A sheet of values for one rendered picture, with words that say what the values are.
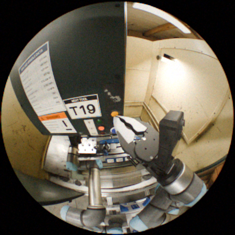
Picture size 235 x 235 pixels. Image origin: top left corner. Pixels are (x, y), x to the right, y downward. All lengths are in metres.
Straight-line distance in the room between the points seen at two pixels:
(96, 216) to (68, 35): 0.59
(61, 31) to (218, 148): 0.94
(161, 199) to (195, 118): 0.67
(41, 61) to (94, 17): 0.15
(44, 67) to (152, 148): 0.30
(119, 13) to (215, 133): 0.80
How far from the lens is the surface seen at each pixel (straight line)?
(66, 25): 0.21
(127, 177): 1.13
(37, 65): 0.24
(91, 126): 0.25
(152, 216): 0.30
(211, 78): 0.75
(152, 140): 0.16
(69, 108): 0.22
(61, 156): 1.52
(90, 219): 0.45
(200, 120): 0.77
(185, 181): 0.18
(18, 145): 1.35
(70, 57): 0.17
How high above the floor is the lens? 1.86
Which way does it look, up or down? 45 degrees down
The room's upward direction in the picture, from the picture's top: straight up
